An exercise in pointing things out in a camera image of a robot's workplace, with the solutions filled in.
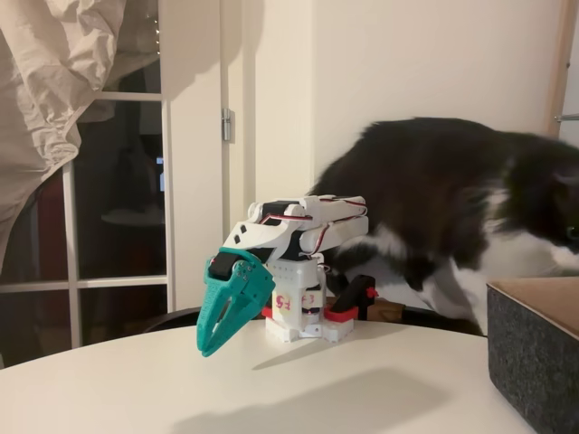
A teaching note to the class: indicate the light wooden shelf post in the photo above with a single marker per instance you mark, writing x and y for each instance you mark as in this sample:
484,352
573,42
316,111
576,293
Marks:
561,54

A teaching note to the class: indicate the dark wooden chair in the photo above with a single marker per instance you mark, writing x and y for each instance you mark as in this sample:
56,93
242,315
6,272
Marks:
172,318

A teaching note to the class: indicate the white glazed door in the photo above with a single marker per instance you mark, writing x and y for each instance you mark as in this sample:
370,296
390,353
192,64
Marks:
194,181

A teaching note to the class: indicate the black and red table clamp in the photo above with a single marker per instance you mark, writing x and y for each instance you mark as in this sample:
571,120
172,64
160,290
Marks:
267,312
355,294

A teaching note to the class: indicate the dark grey felt box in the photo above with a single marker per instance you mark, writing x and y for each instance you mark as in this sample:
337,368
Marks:
529,348

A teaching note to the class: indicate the beige crumpled curtain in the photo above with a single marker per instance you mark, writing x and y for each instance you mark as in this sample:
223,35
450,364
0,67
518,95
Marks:
40,90

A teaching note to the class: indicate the metal door hinge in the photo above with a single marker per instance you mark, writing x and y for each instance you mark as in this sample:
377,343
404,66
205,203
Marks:
227,125

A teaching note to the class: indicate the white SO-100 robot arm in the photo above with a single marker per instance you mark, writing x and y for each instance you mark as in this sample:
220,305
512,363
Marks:
335,221

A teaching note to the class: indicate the black and white cat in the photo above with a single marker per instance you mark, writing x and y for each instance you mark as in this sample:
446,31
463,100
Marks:
416,181

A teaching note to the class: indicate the metal shelf rod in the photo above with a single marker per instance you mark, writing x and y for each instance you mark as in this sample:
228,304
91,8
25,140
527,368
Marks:
569,118

